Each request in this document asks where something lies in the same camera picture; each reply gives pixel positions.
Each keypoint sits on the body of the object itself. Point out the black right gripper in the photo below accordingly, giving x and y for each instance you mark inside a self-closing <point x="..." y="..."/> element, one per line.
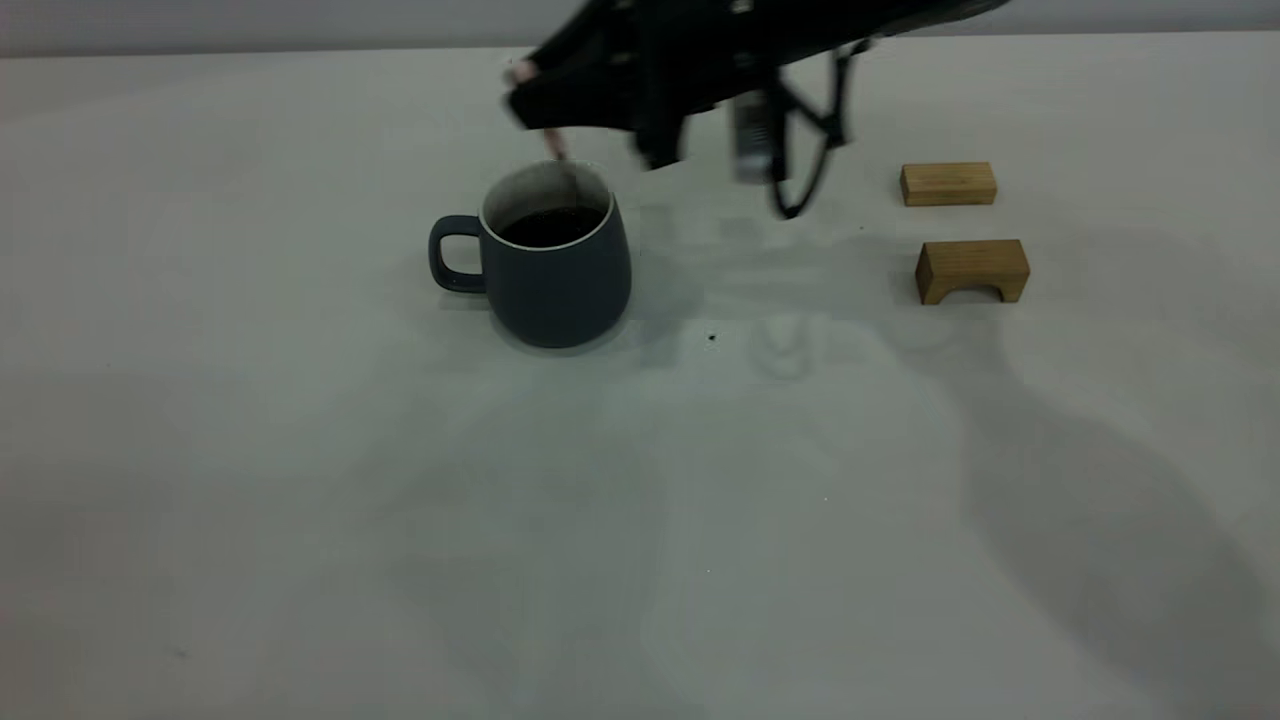
<point x="700" y="50"/>

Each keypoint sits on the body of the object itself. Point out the dark grey ceramic mug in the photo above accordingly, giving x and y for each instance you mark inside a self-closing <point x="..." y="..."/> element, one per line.
<point x="560" y="290"/>

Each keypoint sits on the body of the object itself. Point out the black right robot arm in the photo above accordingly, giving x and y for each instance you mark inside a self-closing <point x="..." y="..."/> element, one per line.
<point x="900" y="18"/>

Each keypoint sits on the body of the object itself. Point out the rectangular wooden block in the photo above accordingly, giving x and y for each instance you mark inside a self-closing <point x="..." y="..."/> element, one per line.
<point x="945" y="185"/>

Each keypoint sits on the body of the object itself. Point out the arched wooden block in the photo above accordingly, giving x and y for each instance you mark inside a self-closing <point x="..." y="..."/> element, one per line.
<point x="970" y="262"/>

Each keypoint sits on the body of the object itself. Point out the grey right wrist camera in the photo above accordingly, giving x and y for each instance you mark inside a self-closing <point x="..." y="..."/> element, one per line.
<point x="753" y="140"/>

